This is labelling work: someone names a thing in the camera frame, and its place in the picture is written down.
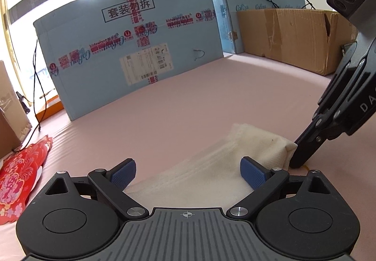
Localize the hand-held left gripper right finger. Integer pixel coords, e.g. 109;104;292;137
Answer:
227;156;334;218

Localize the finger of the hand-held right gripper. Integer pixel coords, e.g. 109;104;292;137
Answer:
313;40;376;118
289;52;376;169

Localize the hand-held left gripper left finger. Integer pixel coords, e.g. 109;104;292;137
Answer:
44;158;149;219

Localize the cream fabric shopping bag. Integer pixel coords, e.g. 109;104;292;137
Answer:
123;123;298;209

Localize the open brown cardboard box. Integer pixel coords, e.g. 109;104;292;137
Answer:
236;8;360;76

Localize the pink table cover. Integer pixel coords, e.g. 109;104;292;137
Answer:
0;52;376;261

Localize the orange tray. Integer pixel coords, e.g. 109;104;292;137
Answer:
35;96;65;122

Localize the stack of red paper decorations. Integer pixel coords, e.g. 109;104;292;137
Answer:
0;135;54;226

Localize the large blue cardboard box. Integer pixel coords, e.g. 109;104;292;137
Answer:
32;0;225;121

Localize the taped brown cardboard box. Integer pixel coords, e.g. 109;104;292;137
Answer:
0;60;32;159

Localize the black clamp mount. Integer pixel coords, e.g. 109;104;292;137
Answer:
15;91;31;115

